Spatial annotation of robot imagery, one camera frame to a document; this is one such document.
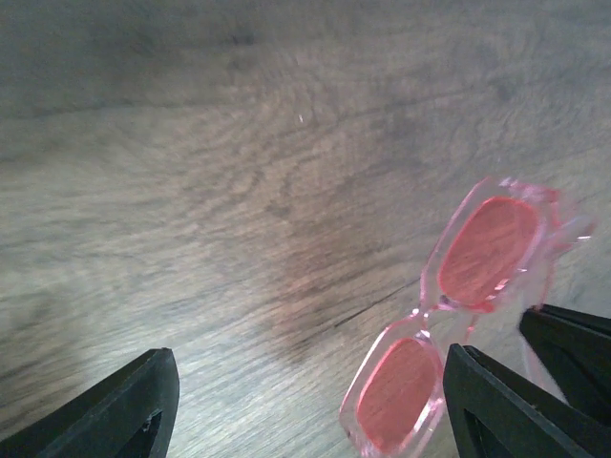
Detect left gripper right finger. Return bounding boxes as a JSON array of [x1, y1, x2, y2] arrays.
[[443, 344, 601, 457]]

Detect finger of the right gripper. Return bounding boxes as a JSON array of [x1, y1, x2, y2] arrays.
[[518, 304, 610, 427]]

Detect red lens sunglasses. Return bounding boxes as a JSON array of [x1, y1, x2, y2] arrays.
[[339, 177, 594, 457]]

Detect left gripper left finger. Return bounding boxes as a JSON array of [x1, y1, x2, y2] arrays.
[[1, 348, 179, 458]]

